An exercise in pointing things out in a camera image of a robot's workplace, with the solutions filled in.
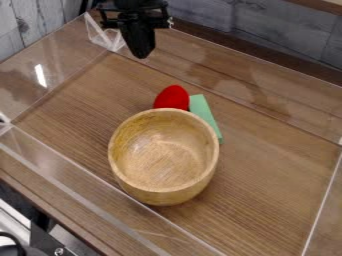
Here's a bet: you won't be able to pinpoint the black cable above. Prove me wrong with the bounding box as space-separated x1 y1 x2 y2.
0 231 29 256

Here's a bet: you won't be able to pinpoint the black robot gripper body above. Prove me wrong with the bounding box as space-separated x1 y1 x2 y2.
98 0 173 29

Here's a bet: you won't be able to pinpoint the black metal mount bracket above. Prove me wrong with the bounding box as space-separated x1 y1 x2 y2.
30 223 78 256

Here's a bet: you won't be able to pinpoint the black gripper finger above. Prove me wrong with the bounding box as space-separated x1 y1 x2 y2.
121 21 156 59

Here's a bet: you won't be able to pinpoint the wooden bowl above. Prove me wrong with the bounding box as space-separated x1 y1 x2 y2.
108 108 220 206

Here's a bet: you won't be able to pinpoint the red strawberry toy fruit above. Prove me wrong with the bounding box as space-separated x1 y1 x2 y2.
154 85 190 111

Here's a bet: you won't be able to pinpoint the clear acrylic corner bracket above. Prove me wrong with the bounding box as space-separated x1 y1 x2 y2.
85 13 126 52

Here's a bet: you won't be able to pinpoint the clear acrylic enclosure walls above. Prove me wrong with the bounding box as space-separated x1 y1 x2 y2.
0 19 342 256

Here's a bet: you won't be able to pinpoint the green rectangular block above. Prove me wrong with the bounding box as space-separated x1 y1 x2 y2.
190 94 224 143

